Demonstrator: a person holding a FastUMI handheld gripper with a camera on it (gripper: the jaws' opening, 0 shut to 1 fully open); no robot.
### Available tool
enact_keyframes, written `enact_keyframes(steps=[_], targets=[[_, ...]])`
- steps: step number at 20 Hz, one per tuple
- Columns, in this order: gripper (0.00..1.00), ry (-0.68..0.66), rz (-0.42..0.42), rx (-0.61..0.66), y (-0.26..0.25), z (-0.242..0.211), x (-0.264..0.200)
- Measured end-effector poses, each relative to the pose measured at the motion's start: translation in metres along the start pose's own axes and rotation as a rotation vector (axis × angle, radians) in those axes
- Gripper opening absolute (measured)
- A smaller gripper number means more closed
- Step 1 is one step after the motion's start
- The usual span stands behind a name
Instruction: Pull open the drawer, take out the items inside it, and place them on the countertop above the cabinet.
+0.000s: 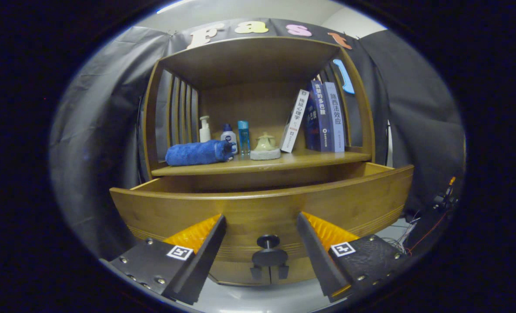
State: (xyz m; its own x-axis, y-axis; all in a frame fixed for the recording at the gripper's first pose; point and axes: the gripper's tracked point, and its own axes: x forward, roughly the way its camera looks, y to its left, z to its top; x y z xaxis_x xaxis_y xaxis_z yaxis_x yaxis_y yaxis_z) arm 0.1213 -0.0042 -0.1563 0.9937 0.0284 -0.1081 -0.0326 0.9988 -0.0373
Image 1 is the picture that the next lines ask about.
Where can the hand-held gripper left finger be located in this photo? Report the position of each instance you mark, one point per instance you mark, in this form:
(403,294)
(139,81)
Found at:
(197,265)

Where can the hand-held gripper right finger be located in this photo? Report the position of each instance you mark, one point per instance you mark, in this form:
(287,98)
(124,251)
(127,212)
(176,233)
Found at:
(316,256)

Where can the black drawer knob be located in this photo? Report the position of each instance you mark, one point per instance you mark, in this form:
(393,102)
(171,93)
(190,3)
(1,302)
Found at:
(269,257)

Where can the wooden drawer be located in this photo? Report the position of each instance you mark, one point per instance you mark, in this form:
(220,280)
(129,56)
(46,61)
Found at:
(262,208)

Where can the wooden countertop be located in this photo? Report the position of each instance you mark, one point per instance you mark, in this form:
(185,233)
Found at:
(310,159)

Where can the wooden cabinet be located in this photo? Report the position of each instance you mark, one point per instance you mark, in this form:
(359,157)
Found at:
(249,61)

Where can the blue rolled towel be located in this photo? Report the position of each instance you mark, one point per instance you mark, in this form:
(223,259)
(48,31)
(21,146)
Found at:
(197,153)

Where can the white pump bottle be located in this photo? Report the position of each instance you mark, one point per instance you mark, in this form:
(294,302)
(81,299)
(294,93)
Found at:
(204,132)

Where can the white bottle blue cap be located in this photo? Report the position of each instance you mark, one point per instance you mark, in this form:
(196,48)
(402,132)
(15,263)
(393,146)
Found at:
(228,135)

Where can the clear blue bottle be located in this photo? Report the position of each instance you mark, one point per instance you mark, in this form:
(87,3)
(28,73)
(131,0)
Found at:
(243,137)

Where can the white book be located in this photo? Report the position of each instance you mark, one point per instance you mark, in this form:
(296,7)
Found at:
(295,121)

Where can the dark blue book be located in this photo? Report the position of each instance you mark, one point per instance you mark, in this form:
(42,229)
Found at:
(321,117)

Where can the grey-blue book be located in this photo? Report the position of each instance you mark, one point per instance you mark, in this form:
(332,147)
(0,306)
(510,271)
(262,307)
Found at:
(335,117)

